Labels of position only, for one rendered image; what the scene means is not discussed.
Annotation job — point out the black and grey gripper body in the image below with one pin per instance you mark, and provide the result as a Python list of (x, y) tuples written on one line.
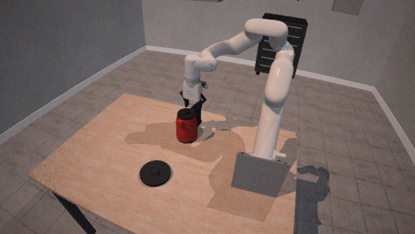
[(192, 91)]

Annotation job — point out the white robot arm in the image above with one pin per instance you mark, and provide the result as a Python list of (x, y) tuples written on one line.
[(278, 82)]

